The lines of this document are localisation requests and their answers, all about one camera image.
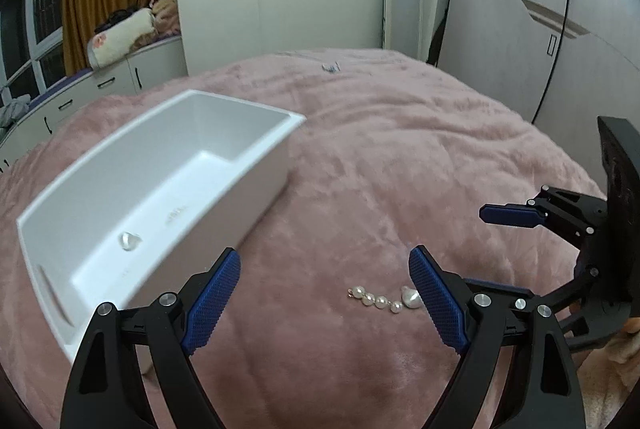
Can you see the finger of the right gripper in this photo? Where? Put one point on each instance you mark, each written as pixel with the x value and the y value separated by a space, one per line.
pixel 511 215

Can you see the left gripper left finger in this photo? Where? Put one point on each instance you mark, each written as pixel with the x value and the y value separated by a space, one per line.
pixel 106 389

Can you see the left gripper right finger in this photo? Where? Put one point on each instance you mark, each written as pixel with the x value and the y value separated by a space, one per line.
pixel 479 319

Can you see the silver pearl shell earring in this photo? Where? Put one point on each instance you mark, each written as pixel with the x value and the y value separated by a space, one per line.
pixel 129 241

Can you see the white plastic storage box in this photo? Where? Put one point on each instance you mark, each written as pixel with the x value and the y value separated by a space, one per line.
pixel 191 177

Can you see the pink fuzzy bed blanket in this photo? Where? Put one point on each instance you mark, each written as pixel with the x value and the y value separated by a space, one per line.
pixel 393 153

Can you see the grey curved wardrobe doors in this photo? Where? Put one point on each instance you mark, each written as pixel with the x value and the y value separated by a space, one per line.
pixel 560 64

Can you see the white window bench cabinet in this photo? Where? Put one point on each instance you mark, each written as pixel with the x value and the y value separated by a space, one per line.
pixel 150 66

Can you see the grey folded clothes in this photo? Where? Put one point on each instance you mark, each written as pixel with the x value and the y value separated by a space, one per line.
pixel 14 111

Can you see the rolled floral white blanket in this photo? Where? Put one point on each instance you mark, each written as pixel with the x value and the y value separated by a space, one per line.
pixel 109 46

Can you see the brown plush toy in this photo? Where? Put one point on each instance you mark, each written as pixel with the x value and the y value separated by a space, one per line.
pixel 166 23

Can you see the large grid window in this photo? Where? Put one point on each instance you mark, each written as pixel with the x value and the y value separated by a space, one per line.
pixel 32 59

